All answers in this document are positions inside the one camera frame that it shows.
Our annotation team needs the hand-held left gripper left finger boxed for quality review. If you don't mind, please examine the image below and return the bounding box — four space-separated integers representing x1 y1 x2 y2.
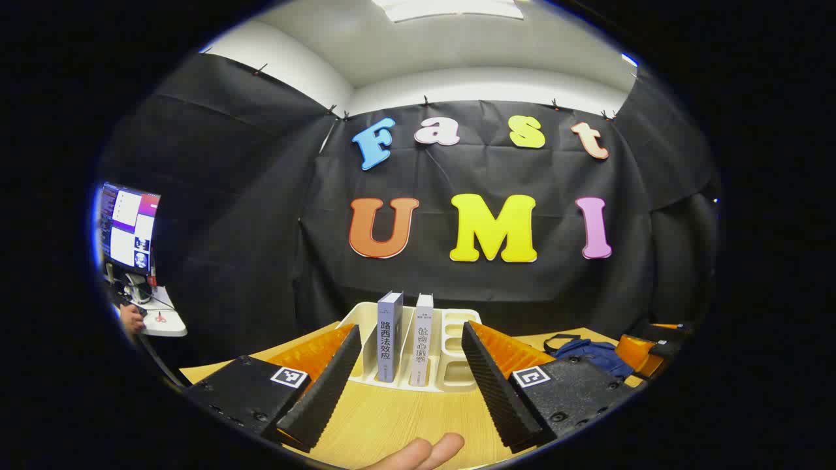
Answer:
185 323 363 452

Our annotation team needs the white book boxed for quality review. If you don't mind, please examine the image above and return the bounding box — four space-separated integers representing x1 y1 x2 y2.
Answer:
410 294 434 387

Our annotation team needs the blue schoolbag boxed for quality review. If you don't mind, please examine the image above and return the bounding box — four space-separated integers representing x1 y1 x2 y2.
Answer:
543 333 635 379

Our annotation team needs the black backdrop cloth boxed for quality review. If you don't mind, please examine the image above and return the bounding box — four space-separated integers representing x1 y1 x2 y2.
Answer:
98 52 722 366

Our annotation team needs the ceiling light panel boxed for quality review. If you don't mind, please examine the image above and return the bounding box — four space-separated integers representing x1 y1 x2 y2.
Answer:
372 0 524 22

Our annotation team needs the blue-grey book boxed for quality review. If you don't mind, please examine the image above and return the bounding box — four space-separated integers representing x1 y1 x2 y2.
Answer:
377 291 404 383

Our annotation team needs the cream white bookshelf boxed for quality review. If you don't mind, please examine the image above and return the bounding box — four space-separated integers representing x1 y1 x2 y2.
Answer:
334 302 484 394

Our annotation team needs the computer monitor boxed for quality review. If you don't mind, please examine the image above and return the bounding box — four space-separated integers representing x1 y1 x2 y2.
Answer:
97 183 161 304

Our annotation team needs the white side table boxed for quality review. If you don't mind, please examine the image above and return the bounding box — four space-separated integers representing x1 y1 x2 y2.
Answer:
127 286 188 337

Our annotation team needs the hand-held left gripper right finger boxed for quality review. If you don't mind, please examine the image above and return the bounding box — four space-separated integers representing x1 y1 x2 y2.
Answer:
460 320 644 454

